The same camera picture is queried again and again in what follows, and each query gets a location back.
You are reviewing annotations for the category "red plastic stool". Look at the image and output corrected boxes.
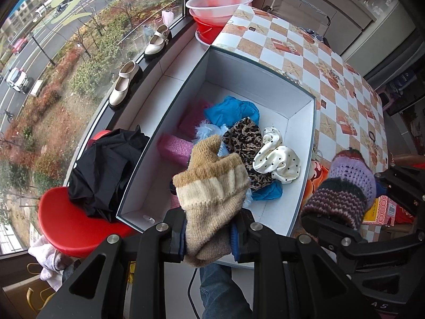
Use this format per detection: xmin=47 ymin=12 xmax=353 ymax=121
xmin=38 ymin=129 xmax=140 ymax=258

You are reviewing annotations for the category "folding chair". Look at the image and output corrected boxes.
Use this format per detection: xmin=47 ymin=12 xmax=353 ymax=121
xmin=262 ymin=0 xmax=333 ymax=40

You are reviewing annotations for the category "red car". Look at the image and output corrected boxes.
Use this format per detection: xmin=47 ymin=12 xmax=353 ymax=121
xmin=11 ymin=37 xmax=29 ymax=55

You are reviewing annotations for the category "cream strap shoe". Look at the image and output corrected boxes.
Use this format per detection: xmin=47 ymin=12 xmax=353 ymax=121
xmin=109 ymin=60 xmax=143 ymax=110
xmin=144 ymin=24 xmax=172 ymax=61

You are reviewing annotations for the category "person's leg in jeans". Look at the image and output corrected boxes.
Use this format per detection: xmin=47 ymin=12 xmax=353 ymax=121
xmin=199 ymin=264 xmax=254 ymax=319

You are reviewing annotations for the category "brown paper bag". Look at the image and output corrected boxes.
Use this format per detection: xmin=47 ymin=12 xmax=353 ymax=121
xmin=0 ymin=262 xmax=62 ymax=319

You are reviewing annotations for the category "pink plastic basin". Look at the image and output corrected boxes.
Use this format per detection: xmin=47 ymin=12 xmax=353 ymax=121
xmin=185 ymin=0 xmax=253 ymax=19

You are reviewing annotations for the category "checkered patterned tablecloth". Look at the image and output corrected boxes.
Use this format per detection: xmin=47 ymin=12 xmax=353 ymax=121
xmin=211 ymin=3 xmax=389 ymax=243

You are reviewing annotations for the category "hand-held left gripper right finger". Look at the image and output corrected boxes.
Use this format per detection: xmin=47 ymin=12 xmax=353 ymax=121
xmin=231 ymin=208 xmax=379 ymax=319

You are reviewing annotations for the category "floral tissue box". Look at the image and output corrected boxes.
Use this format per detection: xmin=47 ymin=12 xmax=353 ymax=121
xmin=304 ymin=159 xmax=331 ymax=203

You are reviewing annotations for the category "white cloth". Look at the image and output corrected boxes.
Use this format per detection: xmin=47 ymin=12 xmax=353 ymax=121
xmin=28 ymin=234 xmax=72 ymax=291

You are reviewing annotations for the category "black cable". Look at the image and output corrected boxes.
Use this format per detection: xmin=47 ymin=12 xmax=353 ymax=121
xmin=188 ymin=267 xmax=201 ymax=319

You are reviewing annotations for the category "leopard print scrunchie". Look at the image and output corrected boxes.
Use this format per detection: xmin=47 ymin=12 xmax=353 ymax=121
xmin=222 ymin=117 xmax=276 ymax=191

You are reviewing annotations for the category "plaid cloth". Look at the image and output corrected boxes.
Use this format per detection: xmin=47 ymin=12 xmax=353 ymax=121
xmin=304 ymin=28 xmax=329 ymax=45

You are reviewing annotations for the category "red plastic basin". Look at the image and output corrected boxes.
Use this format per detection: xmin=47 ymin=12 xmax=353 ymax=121
xmin=189 ymin=8 xmax=233 ymax=46

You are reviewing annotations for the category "white polka dot scrunchie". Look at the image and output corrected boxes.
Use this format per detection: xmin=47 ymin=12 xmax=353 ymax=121
xmin=252 ymin=126 xmax=301 ymax=184

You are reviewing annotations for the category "pink plastic stool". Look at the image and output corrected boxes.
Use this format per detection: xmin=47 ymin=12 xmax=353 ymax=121
xmin=378 ymin=85 xmax=394 ymax=114

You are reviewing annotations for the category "black garment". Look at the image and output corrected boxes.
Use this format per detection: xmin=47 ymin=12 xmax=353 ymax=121
xmin=68 ymin=127 xmax=151 ymax=223

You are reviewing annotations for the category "white cardboard box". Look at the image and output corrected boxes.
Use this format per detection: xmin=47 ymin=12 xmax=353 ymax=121
xmin=116 ymin=45 xmax=316 ymax=240

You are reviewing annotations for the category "blue cloth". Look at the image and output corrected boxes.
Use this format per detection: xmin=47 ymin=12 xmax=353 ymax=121
xmin=250 ymin=181 xmax=283 ymax=202
xmin=203 ymin=96 xmax=260 ymax=130

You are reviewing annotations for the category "pink sponge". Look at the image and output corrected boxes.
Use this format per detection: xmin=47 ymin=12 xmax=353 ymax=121
xmin=178 ymin=100 xmax=213 ymax=140
xmin=157 ymin=133 xmax=194 ymax=167

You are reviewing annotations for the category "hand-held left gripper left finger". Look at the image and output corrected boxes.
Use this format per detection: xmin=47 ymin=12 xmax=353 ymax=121
xmin=33 ymin=208 xmax=186 ymax=319

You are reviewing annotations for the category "pink patterned carton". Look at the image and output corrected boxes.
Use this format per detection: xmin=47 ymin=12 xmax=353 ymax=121
xmin=362 ymin=194 xmax=399 ymax=226

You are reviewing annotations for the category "white car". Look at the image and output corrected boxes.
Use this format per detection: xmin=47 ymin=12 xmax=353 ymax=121
xmin=6 ymin=67 xmax=34 ymax=94

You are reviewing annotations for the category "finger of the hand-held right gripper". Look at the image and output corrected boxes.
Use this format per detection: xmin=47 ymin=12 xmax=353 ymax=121
xmin=300 ymin=213 xmax=425 ymax=268
xmin=373 ymin=164 xmax=425 ymax=226

